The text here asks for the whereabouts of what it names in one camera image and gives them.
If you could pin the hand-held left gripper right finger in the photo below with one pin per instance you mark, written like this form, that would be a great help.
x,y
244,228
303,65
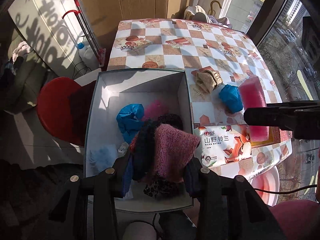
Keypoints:
x,y
191,180

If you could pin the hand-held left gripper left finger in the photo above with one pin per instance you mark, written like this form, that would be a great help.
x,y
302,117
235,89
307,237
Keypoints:
x,y
127,180

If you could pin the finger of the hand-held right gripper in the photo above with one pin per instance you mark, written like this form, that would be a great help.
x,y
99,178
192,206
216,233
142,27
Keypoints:
x,y
265,116

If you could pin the large pink sponge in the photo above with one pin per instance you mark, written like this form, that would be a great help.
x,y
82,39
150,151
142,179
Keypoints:
x,y
252,92

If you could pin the pink and dark knit scarf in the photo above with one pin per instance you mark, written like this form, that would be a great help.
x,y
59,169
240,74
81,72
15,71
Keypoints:
x,y
172,147

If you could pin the white cardboard box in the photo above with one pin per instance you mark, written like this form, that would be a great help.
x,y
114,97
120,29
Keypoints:
x,y
107,120

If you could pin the orange patterned carton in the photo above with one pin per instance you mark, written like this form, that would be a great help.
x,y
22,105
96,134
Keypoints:
x,y
285,135

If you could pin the white polka dot scrunchie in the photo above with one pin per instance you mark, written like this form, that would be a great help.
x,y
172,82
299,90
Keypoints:
x,y
123,150

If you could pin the leopard print scrunchie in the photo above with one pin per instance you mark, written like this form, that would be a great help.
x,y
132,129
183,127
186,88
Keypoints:
x,y
160,188

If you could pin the blue plastic shoe cover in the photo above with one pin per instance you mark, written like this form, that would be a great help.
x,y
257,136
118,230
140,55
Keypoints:
x,y
231,98
128,120

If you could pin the floral tissue pack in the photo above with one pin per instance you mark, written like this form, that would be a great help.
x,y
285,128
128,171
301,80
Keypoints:
x,y
220,147

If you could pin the white cylindrical bin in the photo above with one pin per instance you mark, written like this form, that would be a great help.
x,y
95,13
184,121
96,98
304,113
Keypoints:
x,y
140,231

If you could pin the black mesh cloth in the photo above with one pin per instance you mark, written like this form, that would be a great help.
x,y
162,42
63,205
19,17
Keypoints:
x,y
171,121

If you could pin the beige knit sock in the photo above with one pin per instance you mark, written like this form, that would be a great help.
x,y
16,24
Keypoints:
x,y
207,81

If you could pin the pink plastic basin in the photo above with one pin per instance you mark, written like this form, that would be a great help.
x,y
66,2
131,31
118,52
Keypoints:
x,y
265,187

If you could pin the small pink sponge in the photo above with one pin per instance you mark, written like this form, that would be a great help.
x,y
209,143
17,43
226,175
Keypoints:
x,y
155,108

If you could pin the dark red cloth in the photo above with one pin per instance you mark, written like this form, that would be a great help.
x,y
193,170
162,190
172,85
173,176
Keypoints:
x,y
81,112

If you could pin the checkered printed tablecloth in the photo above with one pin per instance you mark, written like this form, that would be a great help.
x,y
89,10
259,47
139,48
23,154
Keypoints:
x,y
187,47

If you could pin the red plastic stool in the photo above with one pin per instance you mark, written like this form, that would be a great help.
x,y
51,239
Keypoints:
x,y
55,105

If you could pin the person's pink sweater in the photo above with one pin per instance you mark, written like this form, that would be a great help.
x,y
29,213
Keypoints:
x,y
297,220

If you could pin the pile of pale clothes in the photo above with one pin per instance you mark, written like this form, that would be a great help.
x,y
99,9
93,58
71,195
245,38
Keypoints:
x,y
200,12

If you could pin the white plastic jug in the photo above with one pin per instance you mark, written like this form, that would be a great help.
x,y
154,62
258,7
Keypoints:
x,y
91,57

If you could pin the beige leather sofa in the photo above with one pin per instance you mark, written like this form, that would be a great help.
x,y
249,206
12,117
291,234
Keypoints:
x,y
25,92

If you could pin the mop with red hook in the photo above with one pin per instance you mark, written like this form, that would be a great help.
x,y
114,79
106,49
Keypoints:
x,y
86,32

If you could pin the pale cloth on sofa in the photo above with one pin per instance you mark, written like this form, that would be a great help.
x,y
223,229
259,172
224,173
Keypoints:
x,y
21,50

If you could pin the white panel board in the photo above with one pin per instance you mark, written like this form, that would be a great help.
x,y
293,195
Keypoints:
x,y
50,22

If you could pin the large cardboard sheet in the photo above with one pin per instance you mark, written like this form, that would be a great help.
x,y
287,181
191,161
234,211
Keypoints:
x,y
125,0

